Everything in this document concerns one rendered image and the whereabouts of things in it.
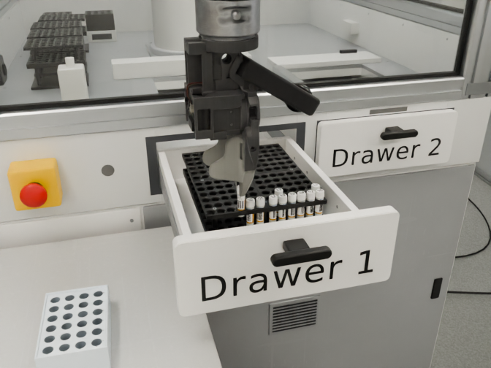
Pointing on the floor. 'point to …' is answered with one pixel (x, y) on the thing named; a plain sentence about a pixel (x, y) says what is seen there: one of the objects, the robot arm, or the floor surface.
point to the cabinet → (67, 223)
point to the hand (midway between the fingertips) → (245, 183)
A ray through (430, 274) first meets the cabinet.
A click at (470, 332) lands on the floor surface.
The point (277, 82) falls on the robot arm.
